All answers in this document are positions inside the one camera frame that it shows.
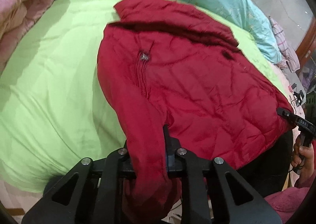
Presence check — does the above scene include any green bed sheet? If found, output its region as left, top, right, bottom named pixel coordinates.
left=1, top=0, right=285, bottom=192

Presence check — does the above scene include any pink folded quilt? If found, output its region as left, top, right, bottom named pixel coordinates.
left=1, top=0, right=54, bottom=71

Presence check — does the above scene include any person's right hand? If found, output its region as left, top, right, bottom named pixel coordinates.
left=291, top=135, right=314, bottom=184

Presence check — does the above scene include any pink fleece sleeve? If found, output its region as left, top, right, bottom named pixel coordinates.
left=265, top=166, right=315, bottom=223

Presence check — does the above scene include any plaid cloth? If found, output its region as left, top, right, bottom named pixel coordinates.
left=268, top=16, right=300, bottom=73

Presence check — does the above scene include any red quilted puffer coat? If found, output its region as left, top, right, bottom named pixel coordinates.
left=98, top=0, right=292, bottom=223

